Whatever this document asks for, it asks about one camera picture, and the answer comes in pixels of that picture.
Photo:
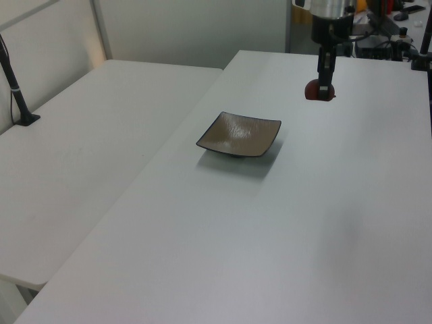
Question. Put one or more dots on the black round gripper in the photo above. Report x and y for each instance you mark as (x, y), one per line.
(332, 30)

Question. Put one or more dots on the small red-brown round food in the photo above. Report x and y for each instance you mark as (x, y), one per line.
(311, 90)

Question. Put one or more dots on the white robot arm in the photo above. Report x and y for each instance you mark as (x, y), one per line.
(329, 6)

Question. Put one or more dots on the square brown ceramic plate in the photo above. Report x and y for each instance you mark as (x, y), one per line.
(238, 135)

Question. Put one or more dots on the grey control box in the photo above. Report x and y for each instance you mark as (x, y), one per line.
(373, 45)

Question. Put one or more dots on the black table clamp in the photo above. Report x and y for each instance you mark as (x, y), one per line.
(422, 50)

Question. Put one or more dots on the black flat phone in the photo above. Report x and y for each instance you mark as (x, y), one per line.
(409, 8)

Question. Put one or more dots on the white partition panel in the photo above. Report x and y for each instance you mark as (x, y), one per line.
(50, 44)

